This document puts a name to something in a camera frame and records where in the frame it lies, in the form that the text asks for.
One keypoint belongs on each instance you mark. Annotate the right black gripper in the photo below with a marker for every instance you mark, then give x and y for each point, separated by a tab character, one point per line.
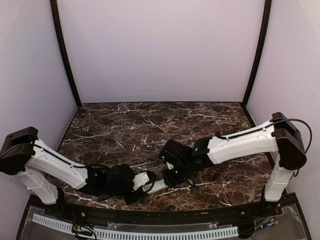
170	181

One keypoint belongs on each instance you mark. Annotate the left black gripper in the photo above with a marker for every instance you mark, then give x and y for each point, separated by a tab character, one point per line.
130	200

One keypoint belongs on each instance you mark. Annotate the white remote control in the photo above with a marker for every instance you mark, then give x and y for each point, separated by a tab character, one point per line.
158	186

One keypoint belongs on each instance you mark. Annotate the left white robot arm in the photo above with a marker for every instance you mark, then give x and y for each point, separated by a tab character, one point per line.
26	157

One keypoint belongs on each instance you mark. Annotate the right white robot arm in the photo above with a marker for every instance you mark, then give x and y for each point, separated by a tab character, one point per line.
278	135

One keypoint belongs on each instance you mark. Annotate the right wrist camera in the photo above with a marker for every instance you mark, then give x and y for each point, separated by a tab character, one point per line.
170	166

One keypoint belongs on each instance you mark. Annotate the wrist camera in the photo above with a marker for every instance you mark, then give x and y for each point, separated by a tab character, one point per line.
144	181
170	166

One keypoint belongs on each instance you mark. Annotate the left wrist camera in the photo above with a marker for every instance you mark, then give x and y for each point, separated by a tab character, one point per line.
144	181

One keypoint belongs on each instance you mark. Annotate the black front rail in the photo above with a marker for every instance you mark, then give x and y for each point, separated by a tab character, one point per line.
240	214

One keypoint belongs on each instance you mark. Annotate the white cable duct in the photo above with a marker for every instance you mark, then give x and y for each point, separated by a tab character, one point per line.
98	233

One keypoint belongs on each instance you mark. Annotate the right black frame post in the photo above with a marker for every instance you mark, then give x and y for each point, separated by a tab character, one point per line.
258	52

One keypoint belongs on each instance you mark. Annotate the black frame post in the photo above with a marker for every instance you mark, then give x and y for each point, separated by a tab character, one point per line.
63	52
258	52

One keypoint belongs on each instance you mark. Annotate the left black frame post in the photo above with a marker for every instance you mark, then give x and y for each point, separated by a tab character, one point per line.
63	52

